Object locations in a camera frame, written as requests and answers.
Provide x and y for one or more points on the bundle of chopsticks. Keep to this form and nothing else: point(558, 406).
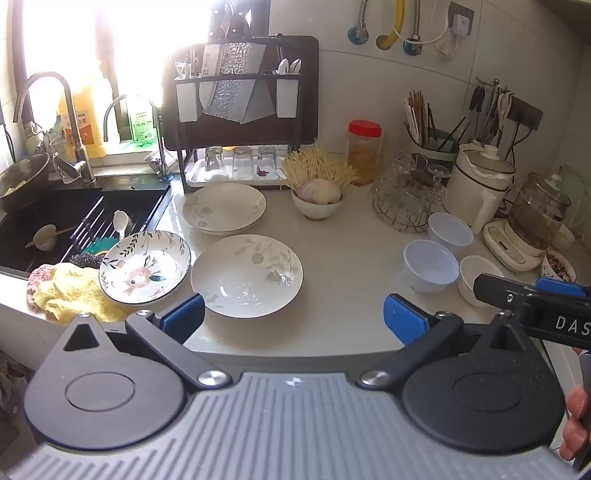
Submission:
point(418, 115)

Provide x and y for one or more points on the white leaf-pattern plate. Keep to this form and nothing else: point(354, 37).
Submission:
point(224, 207)
point(247, 277)

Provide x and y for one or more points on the white soup spoon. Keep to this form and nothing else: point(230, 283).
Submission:
point(121, 222)

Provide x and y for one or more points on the small steel faucet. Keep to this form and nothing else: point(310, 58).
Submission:
point(157, 124)

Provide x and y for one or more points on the teal flower mat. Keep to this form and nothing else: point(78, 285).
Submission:
point(99, 245)

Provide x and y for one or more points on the hammered steel cleaver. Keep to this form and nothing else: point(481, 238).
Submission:
point(231, 78)

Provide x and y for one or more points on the hanging kitchen utensils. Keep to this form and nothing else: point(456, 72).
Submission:
point(489, 110)

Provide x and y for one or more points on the translucent plastic bowl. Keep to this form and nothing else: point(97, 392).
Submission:
point(428, 270)
point(450, 230)

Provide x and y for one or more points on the yellow dish cloth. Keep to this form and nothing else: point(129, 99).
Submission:
point(78, 293)

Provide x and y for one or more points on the stainless steel bowl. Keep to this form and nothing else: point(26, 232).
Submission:
point(23, 177)

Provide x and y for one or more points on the wooden chopsticks pair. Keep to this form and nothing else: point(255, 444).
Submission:
point(64, 231)

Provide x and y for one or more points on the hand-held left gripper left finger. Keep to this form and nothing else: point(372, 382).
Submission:
point(184, 317)

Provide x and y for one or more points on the colourful floral plate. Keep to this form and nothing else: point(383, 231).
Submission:
point(143, 272)

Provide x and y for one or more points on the halved purple onion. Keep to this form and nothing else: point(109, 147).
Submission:
point(318, 190)

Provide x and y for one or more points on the orange detergent bottle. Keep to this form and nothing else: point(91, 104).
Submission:
point(85, 120)

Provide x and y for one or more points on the red-lid plastic jar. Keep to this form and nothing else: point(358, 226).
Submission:
point(364, 152)

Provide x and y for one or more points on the glass electric kettle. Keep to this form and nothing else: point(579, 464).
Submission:
point(538, 212)

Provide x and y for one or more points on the large steel faucet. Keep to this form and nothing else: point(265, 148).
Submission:
point(69, 106)

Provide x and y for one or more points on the black dish rack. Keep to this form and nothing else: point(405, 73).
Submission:
point(173, 134)

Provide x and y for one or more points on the white drip tray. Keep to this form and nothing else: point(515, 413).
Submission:
point(198, 177)

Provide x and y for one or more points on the crumpled plastic bag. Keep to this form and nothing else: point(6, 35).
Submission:
point(11, 383)

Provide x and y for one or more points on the beige ceramic bowl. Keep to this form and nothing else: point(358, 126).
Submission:
point(316, 210)

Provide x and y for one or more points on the black kitchen sink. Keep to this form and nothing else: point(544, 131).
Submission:
point(27, 217)

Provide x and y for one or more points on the clear drinking glass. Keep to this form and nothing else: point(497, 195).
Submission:
point(243, 162)
point(267, 160)
point(214, 161)

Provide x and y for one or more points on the steel wool scrubber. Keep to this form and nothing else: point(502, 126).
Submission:
point(85, 260)

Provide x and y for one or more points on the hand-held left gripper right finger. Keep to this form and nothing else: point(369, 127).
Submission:
point(405, 319)

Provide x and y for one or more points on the white rack caddy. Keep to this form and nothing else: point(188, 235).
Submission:
point(188, 104)
point(287, 97)

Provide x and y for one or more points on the white spoons in caddy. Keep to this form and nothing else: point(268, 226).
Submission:
point(288, 67)

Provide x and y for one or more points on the enoki mushroom bunch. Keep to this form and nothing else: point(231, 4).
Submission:
point(318, 166)

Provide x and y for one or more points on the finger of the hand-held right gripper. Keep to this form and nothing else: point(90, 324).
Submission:
point(501, 290)
point(561, 286)

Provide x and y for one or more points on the roll-up drain rack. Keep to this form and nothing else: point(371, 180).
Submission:
point(97, 217)

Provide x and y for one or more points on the pink dish cloth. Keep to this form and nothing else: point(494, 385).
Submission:
point(37, 281)

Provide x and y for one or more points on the white ceramic bowl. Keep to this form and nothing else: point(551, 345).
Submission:
point(471, 277)

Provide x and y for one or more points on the green detergent bottle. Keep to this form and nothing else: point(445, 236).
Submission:
point(143, 122)

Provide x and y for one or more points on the black wall outlet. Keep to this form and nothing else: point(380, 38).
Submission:
point(526, 111)

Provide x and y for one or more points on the pale green kettle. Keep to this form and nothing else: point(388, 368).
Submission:
point(577, 194)

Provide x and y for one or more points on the small white bowl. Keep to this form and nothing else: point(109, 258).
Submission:
point(45, 239)

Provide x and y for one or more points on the patterned small bowl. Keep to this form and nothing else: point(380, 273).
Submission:
point(559, 267)

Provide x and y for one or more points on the white electric pot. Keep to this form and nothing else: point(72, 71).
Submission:
point(475, 189)

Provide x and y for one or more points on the person's right hand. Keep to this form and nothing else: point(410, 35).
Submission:
point(574, 438)

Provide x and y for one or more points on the dish brush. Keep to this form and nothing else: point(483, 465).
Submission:
point(159, 166)

